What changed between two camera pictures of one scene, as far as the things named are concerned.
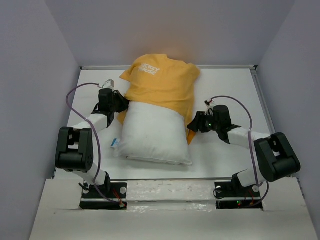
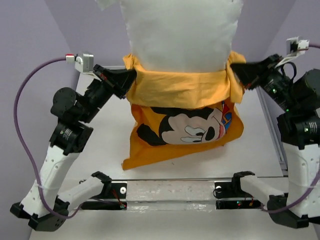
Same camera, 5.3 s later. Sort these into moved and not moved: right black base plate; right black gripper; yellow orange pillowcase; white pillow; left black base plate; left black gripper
Moved: left black gripper; yellow orange pillowcase; right black gripper; white pillow
Not moved: right black base plate; left black base plate
